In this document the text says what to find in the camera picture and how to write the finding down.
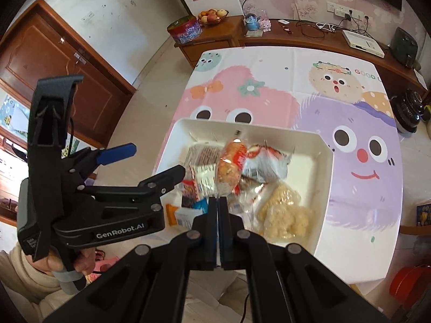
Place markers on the colourful wall chart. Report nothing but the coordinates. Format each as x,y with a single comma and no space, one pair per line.
15,112

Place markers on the white set-top box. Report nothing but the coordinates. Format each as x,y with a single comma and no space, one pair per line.
362,42

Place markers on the white plastic tray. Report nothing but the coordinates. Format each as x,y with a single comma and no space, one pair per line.
323,188

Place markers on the person's cream clothing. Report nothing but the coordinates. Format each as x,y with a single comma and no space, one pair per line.
215,296

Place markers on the brown wooden door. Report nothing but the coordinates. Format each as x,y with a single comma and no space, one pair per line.
67,67

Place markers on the dark ceramic jar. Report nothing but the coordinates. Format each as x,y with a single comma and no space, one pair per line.
407,111

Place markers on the dark red snack packet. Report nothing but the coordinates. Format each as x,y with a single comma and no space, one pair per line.
190,193

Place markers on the white red print snack packet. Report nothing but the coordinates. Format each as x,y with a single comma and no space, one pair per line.
266,165

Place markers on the person's left hand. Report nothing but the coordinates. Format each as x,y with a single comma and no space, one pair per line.
84,259

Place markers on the pink toy figure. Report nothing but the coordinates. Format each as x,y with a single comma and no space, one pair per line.
265,24

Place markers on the colourful printed carton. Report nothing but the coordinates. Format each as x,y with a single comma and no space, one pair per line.
424,215

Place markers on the dark fruit bowl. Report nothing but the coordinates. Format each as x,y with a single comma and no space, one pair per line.
212,23

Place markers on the small red item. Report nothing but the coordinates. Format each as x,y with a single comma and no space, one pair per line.
287,30

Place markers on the yellow puffed snack packet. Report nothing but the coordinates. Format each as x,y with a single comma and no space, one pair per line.
283,212

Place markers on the pink patterned object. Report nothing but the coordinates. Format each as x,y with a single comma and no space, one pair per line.
107,264

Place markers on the orange snack packet red label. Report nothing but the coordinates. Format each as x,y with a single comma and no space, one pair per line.
229,171

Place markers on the orange white snack packet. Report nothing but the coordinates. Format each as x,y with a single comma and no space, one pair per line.
170,215

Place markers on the blue snack packet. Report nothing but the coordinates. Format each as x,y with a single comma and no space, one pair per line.
200,206

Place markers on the white wall switch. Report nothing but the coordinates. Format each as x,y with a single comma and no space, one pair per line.
88,16

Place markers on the white wall socket strip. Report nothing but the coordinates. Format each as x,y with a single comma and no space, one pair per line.
336,8

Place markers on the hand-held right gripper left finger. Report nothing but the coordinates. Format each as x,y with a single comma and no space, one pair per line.
212,228

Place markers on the white paper sheet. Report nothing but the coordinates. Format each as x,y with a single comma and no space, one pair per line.
420,77

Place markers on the pile of mixed fruit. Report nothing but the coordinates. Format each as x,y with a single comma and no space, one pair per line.
212,14

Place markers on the blue snow globe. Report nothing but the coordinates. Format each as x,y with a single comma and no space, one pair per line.
252,23

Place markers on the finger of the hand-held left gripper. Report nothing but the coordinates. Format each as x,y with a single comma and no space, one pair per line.
165,178
118,152

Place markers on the table with cartoon tablecloth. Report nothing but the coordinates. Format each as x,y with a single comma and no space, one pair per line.
269,107

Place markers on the wooden drawer cabinet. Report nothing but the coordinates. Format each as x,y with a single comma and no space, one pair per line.
208,48

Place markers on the dark green air fryer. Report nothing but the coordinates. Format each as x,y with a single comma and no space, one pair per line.
404,45

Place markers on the round red green tin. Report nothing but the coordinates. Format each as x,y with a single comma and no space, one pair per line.
185,31

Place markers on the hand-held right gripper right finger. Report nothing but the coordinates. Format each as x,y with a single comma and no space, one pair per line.
225,228

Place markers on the beige label snack packet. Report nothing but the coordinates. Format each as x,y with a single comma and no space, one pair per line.
205,178

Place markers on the red round basin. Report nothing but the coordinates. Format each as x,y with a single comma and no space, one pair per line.
409,286

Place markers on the person's left forearm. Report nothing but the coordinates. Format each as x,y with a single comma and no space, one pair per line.
23,276

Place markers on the wooden television stand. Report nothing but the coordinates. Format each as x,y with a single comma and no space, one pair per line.
289,38

